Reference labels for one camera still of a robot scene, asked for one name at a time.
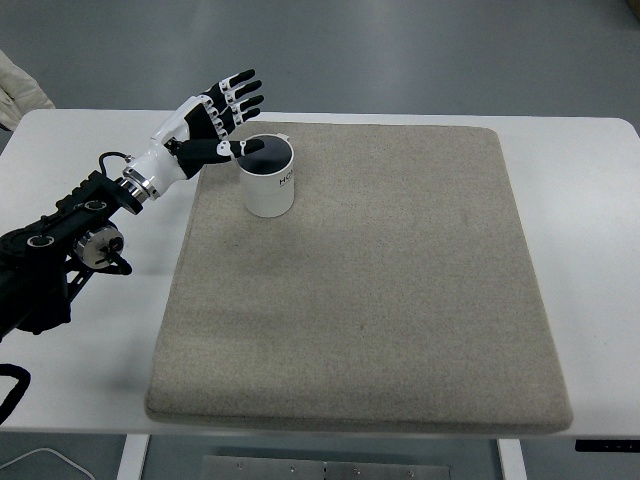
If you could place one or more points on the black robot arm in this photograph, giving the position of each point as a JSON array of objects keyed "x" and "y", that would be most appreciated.
[{"x": 45, "y": 264}]

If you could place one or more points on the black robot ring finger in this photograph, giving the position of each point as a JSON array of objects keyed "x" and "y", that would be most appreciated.
[{"x": 241, "y": 93}]

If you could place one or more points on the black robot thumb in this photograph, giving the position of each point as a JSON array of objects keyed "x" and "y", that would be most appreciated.
[{"x": 192, "y": 155}]

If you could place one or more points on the white cup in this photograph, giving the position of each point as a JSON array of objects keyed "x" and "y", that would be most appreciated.
[{"x": 267, "y": 176}]

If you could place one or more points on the white table leg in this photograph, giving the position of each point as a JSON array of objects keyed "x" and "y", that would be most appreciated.
[
  {"x": 511, "y": 459},
  {"x": 133, "y": 457}
]

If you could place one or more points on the left white table leg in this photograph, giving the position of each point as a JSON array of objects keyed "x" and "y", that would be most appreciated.
[{"x": 133, "y": 457}]

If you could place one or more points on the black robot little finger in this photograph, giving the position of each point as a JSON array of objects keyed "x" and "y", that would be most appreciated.
[{"x": 229, "y": 84}]

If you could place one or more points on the beige fabric mat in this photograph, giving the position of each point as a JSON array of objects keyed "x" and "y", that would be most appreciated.
[{"x": 397, "y": 294}]

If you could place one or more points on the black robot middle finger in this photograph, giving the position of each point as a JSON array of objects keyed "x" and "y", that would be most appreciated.
[{"x": 243, "y": 105}]

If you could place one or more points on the black desk control panel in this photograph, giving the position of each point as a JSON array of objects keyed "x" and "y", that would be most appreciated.
[{"x": 607, "y": 445}]

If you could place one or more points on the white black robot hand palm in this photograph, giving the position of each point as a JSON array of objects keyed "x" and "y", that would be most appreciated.
[{"x": 151, "y": 174}]

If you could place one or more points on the cream fabric object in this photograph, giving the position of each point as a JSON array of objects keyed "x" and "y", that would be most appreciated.
[{"x": 20, "y": 94}]

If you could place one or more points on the right white table leg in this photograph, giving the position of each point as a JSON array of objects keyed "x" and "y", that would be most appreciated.
[{"x": 511, "y": 459}]

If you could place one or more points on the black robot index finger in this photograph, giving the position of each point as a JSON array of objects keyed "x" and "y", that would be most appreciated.
[{"x": 226, "y": 122}]

